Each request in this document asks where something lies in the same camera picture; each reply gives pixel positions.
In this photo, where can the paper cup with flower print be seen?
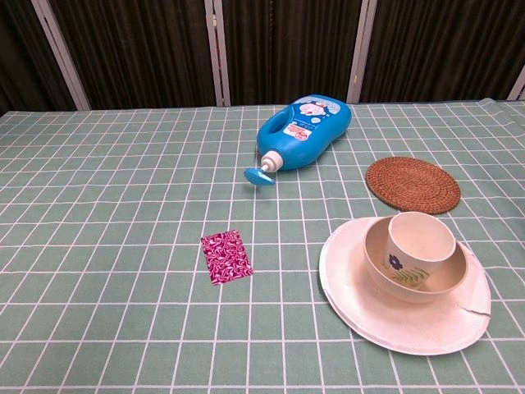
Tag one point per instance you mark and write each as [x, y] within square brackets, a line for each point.
[414, 246]

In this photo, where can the magenta patterned card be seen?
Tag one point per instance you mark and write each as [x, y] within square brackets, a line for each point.
[226, 257]

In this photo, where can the blue pump detergent bottle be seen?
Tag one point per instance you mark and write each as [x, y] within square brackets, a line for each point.
[305, 135]

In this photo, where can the white paper plate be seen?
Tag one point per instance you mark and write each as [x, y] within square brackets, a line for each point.
[352, 287]

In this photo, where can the beige plastic bowl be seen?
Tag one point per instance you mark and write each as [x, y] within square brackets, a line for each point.
[381, 271]

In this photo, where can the green checked tablecloth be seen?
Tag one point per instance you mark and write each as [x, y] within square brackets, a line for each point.
[123, 246]

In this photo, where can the dark pleated curtain panel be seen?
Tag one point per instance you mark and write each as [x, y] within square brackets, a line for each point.
[139, 53]
[24, 70]
[287, 49]
[443, 49]

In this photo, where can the round woven rattan coaster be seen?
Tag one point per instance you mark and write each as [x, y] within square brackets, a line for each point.
[412, 184]

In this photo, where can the white screen frame post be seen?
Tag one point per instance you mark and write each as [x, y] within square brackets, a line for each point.
[517, 86]
[61, 53]
[361, 49]
[217, 53]

